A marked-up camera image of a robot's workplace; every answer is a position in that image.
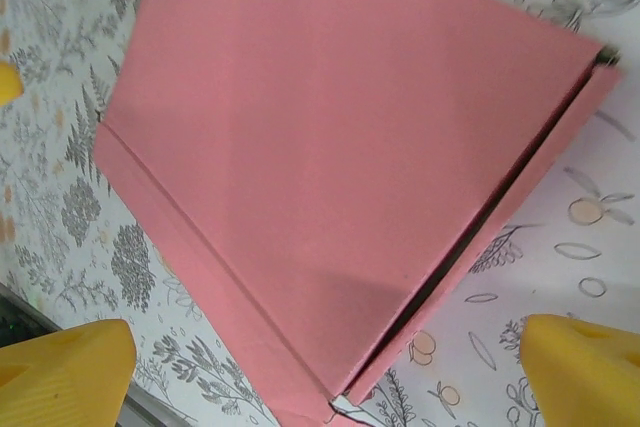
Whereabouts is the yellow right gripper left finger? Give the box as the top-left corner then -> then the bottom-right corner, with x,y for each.
0,318 -> 138,427

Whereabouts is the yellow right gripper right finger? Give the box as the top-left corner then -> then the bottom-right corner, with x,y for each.
519,313 -> 640,427

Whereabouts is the pink paper box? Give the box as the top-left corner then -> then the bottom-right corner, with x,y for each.
92,0 -> 624,427

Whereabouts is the floral table cover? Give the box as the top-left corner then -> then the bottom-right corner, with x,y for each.
0,0 -> 640,427

